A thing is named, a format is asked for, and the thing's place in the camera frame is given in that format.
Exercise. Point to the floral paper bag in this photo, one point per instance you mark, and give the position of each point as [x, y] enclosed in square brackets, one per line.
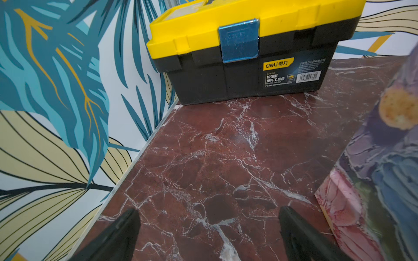
[370, 197]

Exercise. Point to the yellow tool box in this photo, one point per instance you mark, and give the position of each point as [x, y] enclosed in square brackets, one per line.
[220, 50]

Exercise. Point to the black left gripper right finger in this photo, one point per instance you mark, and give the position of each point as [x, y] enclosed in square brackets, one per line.
[303, 242]

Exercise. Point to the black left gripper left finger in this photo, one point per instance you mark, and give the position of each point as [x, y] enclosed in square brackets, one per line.
[116, 243]

